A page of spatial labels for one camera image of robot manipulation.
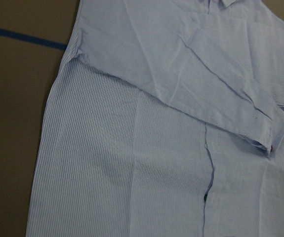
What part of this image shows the light blue striped shirt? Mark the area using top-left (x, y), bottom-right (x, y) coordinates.
top-left (26, 0), bottom-right (284, 237)

